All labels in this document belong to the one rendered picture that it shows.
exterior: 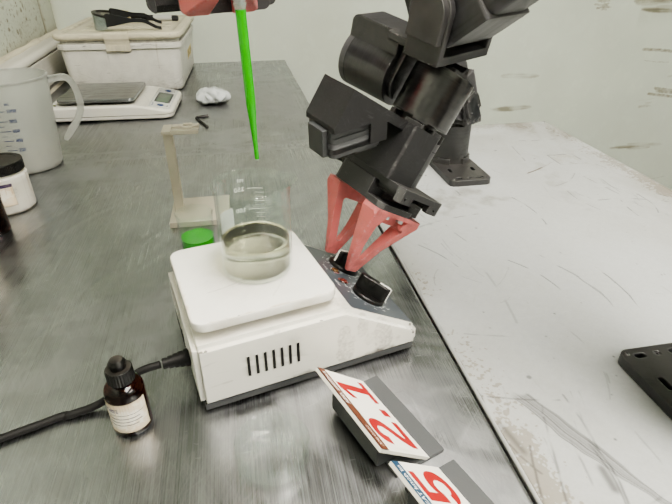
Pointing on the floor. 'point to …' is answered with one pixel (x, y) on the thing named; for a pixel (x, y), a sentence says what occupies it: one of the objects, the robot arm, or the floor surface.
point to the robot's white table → (553, 308)
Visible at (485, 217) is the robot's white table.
